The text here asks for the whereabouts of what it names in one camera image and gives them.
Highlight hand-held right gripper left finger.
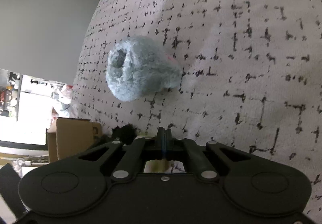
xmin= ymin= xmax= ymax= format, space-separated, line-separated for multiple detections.
xmin=78 ymin=127 xmax=165 ymax=182

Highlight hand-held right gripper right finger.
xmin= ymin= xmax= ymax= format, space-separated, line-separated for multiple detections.
xmin=164 ymin=128 xmax=252 ymax=181

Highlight black fuzzy sock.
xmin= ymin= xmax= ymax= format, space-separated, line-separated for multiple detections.
xmin=94 ymin=124 xmax=138 ymax=148

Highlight light blue fluffy sock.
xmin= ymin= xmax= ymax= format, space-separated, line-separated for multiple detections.
xmin=105 ymin=35 xmax=183 ymax=103

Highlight brown cardboard box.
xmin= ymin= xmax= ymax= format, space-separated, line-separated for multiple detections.
xmin=46 ymin=117 xmax=104 ymax=163

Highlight white plastic bags on floor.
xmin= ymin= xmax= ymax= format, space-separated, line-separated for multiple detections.
xmin=51 ymin=84 xmax=74 ymax=118

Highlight white black-patterned blanket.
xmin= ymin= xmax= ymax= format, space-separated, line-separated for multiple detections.
xmin=70 ymin=0 xmax=322 ymax=216

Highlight kitchen shelf with cookware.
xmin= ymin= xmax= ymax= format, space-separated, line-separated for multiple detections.
xmin=0 ymin=70 xmax=24 ymax=120

